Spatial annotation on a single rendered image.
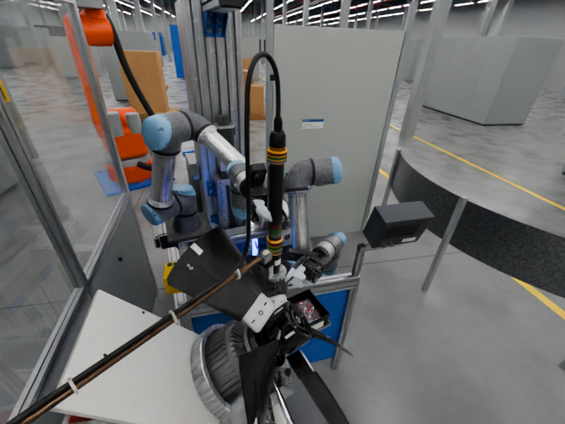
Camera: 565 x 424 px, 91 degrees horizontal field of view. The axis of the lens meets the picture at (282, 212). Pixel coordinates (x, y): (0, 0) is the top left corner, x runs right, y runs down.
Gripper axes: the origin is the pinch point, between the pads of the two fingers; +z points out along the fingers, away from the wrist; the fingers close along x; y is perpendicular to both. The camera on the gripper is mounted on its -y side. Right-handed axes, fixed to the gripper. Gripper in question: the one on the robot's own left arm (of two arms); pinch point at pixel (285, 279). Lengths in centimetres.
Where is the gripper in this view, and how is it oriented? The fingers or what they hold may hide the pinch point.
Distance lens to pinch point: 99.1
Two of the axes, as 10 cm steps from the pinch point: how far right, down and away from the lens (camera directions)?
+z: -6.2, 3.9, -6.8
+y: 7.7, 4.4, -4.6
